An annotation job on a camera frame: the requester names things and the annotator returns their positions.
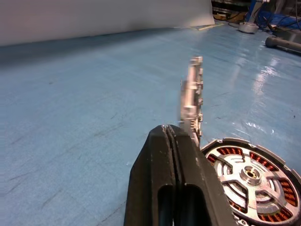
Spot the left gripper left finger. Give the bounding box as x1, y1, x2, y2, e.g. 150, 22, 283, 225
124, 125, 177, 226

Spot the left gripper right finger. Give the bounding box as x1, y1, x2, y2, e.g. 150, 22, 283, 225
168, 124, 238, 226

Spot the silver round motor cover plate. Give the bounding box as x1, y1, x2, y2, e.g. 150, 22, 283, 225
180, 56, 204, 144

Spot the motor stator with copper windings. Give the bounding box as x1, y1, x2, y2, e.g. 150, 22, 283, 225
199, 137, 301, 226

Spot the silver round metal housing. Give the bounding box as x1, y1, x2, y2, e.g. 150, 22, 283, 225
237, 22, 259, 34

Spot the grey cylindrical bar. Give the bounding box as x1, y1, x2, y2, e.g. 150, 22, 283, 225
265, 36, 301, 56

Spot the blue metal post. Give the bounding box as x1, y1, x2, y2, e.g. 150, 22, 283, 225
246, 0, 259, 22

